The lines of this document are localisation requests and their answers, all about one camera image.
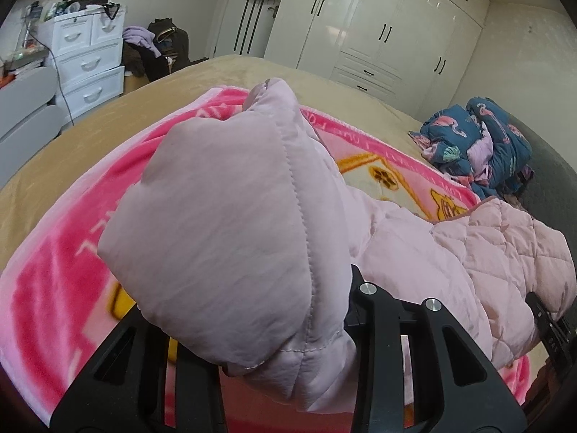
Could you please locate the pink printed blanket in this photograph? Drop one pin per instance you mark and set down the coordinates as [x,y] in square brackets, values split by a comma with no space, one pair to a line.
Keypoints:
[67,243]

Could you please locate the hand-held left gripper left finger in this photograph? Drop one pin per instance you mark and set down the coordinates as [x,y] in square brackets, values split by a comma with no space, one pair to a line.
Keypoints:
[189,392]

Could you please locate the light purple cloth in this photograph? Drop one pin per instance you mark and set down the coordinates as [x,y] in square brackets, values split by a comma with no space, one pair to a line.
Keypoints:
[139,38]

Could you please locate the white drawer cabinet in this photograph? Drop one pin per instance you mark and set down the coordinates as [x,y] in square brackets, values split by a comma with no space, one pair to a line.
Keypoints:
[85,67]

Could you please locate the clutter of small dresser items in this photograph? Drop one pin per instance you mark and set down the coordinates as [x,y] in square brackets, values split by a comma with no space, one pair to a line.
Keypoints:
[20,56]

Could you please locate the pink quilted jacket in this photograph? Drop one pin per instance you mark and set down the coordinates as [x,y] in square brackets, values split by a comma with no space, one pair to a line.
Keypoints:
[225,234]

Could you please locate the white glossy wardrobe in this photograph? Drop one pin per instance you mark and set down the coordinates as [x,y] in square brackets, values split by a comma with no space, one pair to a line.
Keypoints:
[383,18]

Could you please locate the grey padded headboard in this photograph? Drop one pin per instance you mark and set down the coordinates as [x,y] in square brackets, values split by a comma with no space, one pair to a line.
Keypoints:
[550,180]

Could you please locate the blue flamingo print quilt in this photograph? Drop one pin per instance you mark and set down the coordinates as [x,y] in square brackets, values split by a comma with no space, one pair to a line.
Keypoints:
[496,144]

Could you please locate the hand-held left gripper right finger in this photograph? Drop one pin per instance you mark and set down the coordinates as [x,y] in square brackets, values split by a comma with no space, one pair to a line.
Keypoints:
[360,309]

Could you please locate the grey dresser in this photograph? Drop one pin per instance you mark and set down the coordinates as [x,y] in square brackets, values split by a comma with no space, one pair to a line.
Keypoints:
[27,108]

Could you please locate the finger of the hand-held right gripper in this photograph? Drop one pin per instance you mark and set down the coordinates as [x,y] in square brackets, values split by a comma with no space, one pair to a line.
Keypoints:
[547,324]

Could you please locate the clutter of small cabinet items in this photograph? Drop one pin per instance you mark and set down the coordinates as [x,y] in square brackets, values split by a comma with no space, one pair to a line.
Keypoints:
[67,7]

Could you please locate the bed with tan sheet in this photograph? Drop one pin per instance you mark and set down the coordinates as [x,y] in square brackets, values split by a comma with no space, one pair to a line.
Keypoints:
[90,144]

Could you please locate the white room door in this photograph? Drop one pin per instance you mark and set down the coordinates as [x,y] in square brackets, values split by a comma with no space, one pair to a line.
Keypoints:
[234,22]

